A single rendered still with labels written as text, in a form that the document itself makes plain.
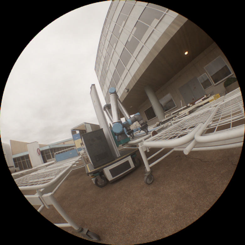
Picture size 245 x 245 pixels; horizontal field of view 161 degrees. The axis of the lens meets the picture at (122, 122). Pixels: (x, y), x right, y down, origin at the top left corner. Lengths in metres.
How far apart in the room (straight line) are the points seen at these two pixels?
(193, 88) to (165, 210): 6.89
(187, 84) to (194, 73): 1.06
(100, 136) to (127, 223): 1.11
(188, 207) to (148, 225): 0.28
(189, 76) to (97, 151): 7.06
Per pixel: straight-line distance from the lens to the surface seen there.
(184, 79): 7.35
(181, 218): 0.70
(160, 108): 6.25
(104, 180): 1.38
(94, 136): 1.28
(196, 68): 7.15
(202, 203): 0.75
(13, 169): 8.02
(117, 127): 1.20
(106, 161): 1.31
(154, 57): 4.61
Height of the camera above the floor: 0.63
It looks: 8 degrees up
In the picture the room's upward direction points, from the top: 22 degrees counter-clockwise
